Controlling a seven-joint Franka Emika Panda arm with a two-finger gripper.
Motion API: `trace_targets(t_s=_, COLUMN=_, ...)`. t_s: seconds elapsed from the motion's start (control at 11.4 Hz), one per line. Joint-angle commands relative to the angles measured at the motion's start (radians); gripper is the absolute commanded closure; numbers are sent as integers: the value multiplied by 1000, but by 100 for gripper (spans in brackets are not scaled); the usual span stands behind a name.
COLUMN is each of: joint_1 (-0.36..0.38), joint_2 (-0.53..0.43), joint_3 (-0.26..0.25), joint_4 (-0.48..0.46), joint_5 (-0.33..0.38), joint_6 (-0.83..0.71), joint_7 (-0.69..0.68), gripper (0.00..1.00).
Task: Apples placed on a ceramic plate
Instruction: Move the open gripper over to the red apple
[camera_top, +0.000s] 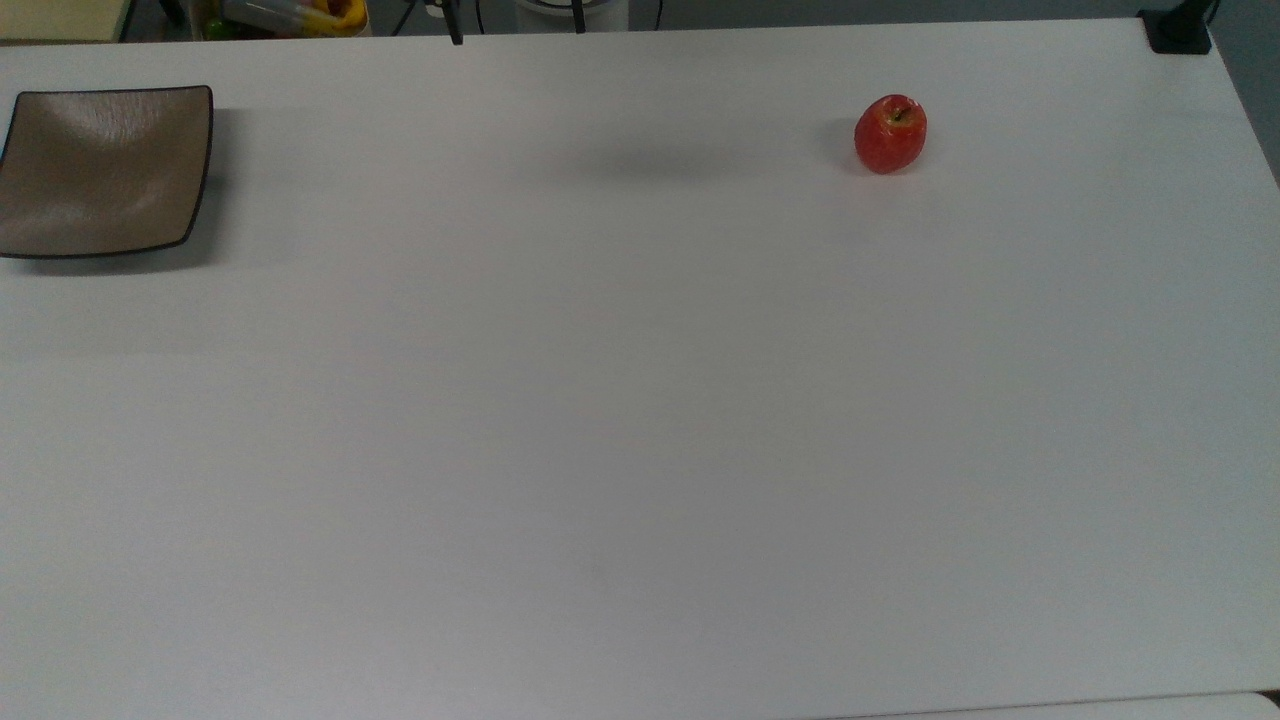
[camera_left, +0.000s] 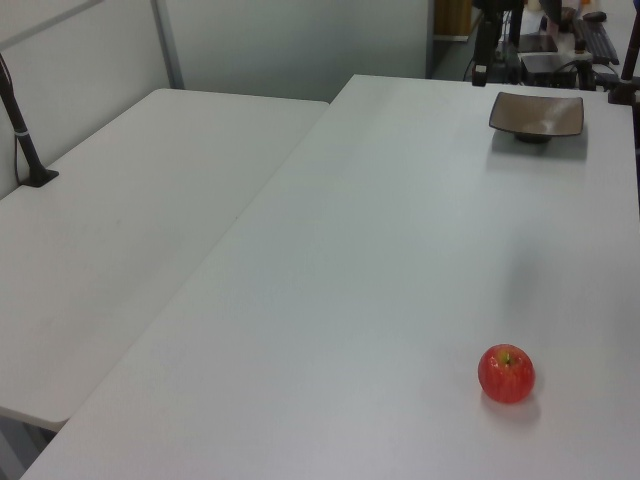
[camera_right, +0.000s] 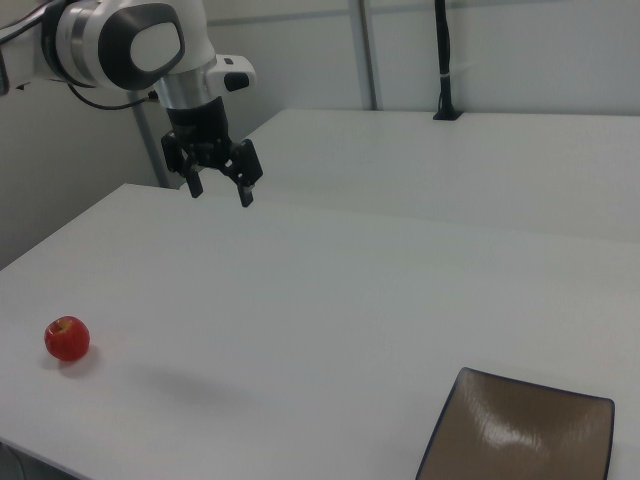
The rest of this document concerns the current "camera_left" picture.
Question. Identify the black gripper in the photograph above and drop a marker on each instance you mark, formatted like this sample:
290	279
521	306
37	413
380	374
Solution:
497	4

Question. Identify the red apple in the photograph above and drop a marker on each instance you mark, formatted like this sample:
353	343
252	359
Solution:
505	375

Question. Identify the brown square ceramic plate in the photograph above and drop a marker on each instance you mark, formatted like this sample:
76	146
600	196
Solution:
535	115

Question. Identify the black flat electronics box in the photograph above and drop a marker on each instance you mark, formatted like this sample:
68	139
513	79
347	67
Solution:
539	42
545	65

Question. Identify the brown wooden cabinet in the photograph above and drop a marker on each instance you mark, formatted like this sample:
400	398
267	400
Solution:
450	17

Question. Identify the black computer keyboard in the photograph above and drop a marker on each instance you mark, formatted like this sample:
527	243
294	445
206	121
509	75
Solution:
597	40

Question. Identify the black computer mouse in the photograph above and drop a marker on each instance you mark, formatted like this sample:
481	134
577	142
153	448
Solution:
595	16

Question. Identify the dark clamped stand pole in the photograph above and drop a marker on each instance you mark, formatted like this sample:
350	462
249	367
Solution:
627	60

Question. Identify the grey table leg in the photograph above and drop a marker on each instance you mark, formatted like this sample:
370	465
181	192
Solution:
12	450

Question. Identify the grey aluminium partition post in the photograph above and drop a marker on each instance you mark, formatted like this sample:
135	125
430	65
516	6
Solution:
169	50

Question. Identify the black camera stand pole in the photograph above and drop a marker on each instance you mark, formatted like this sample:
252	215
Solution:
40	176

